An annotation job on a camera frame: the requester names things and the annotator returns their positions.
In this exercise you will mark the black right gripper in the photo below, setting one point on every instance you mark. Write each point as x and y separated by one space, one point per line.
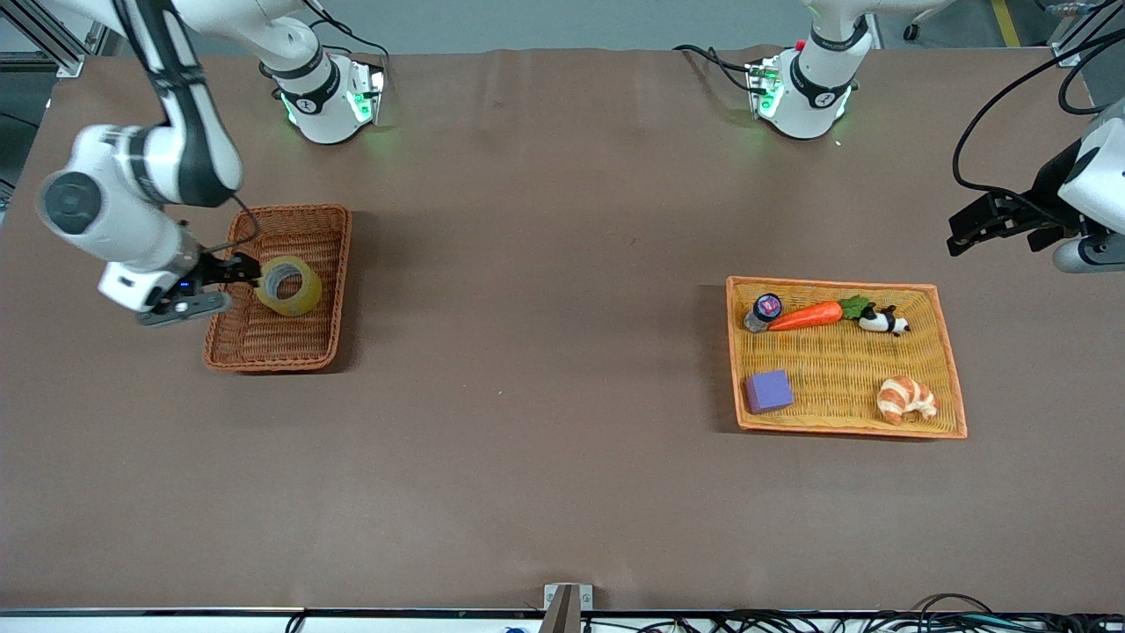
214 268

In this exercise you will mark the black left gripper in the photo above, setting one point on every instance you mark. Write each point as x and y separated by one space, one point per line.
1048 192

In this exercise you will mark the yellowish clear packing tape roll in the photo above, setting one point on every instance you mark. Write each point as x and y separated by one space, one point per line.
308 299

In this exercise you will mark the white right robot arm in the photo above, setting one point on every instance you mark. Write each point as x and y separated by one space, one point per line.
105 207

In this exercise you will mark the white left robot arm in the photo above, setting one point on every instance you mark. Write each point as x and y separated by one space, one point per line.
807 101

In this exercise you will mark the brown deep wicker basket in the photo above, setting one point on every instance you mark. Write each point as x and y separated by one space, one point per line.
264 338

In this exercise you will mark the orange flat wicker tray basket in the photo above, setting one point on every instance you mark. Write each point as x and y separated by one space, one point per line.
844 360

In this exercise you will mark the black white panda toy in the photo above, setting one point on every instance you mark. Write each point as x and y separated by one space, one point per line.
886 322

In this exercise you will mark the toy croissant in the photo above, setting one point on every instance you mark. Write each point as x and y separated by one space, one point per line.
905 400

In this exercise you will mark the orange toy carrot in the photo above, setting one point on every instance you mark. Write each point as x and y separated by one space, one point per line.
804 317

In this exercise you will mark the white chair leg with caster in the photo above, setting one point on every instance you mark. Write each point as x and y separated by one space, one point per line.
914 32

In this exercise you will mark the small bottle purple cap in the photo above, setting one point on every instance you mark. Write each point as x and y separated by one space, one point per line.
765 309

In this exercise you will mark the purple foam cube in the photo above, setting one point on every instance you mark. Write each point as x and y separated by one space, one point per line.
769 391

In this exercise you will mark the brown table cover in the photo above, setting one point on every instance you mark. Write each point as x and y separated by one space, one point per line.
545 352

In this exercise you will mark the aluminium frame profile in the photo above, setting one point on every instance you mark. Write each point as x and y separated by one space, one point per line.
1068 53
48 40

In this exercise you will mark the metal table edge bracket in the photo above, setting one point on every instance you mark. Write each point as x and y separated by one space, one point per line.
567 607

